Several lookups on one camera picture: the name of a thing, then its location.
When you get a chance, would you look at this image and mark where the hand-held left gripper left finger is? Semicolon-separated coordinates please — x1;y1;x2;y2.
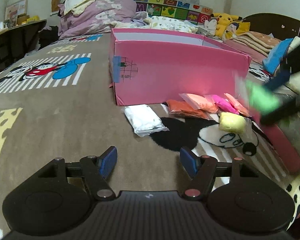
38;146;118;201

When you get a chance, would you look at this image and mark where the magenta clay bag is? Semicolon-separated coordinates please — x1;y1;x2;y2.
205;94;240;115

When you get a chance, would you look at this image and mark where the colourful alphabet play mat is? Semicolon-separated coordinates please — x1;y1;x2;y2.
120;0;214;24

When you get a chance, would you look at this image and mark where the brown dotted fleece blanket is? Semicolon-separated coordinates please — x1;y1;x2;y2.
231;31;282;57

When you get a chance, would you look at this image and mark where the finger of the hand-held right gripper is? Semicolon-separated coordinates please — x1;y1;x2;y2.
263;50;300;91
260;94;300;126

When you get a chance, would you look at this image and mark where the dark wooden headboard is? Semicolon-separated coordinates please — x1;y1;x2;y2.
241;13;300;45

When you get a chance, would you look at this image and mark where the yellow cartoon character pillow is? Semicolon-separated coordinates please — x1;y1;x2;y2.
224;21;250;40

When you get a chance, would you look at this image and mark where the pink cardboard box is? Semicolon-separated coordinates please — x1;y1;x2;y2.
108;28;252;106

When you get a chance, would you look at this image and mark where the pink folded blanket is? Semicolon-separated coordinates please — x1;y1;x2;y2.
222;39;265;63

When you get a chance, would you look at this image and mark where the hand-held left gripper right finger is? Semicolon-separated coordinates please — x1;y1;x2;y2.
180;147;260;201

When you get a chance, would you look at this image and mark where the white bunny plush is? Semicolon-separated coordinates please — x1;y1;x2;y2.
204;19;218;37

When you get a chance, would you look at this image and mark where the light orange clay bag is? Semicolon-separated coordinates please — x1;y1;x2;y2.
224;93;254;117

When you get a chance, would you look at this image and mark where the framed picture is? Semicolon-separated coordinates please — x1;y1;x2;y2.
5;0;29;22

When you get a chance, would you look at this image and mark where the green clay bag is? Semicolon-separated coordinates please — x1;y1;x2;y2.
245;79;280;113

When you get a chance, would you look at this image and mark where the yellow mouse plush toy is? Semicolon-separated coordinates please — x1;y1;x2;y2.
211;12;243;39

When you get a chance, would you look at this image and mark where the dark side desk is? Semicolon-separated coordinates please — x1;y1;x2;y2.
0;19;47;80

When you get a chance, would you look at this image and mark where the blue and cream pillow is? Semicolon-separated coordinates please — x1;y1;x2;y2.
262;37;300;93

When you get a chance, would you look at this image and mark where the white leaf print blanket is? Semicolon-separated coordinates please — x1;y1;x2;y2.
111;16;198;33

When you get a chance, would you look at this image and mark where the purple floral quilt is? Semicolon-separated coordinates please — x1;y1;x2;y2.
58;0;148;40

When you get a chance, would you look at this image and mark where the white clay bag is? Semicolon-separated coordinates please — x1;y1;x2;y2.
124;104;170;138

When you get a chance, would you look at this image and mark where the pink box lid with photo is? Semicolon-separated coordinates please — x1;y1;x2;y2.
259;115;300;174

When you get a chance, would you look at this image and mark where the peach clay bag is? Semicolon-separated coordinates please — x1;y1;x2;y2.
179;93;219;113

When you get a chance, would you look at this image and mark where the yellow clay bag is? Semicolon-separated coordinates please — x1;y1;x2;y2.
219;112;246;133

